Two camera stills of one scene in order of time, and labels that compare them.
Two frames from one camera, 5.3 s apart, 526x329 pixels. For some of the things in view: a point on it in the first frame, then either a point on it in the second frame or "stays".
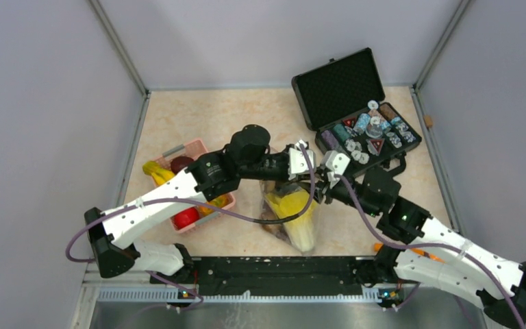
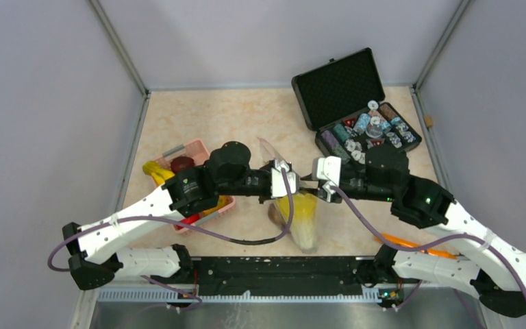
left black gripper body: [273, 170] to [254, 182]
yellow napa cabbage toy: [291, 204] stays
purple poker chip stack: [330, 140] stays
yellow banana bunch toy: [160, 175] stays
